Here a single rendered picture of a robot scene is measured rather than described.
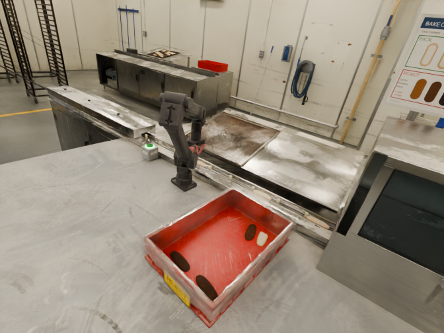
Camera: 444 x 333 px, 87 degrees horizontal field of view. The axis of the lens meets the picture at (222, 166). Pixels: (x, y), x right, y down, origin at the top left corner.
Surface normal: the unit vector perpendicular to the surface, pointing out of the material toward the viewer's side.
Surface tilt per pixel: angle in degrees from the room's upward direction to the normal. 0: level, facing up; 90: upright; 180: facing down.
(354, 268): 90
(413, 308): 90
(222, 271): 0
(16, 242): 0
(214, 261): 0
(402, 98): 90
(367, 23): 90
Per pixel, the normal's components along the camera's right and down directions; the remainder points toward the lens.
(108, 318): 0.12, -0.86
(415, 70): -0.66, 0.30
